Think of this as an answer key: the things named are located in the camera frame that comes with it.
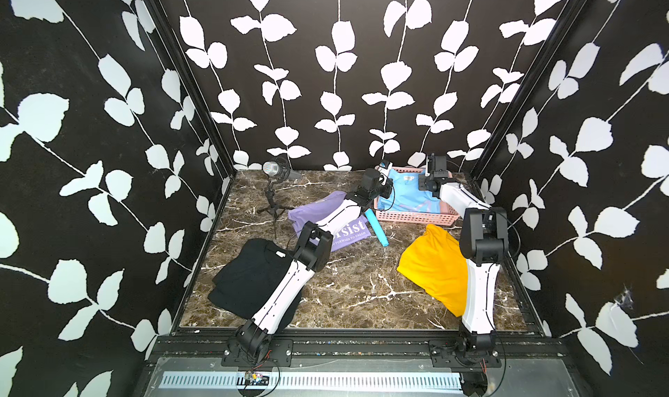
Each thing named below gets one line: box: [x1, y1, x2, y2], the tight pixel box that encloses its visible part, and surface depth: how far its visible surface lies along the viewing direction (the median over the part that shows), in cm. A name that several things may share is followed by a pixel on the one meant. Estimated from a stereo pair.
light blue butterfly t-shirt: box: [377, 168, 441, 214], surface depth 106 cm
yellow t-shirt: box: [396, 223, 468, 318], surface depth 93 cm
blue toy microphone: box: [364, 208, 390, 248], surface depth 103 cm
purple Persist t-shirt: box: [288, 191, 372, 252], surface depth 100 cm
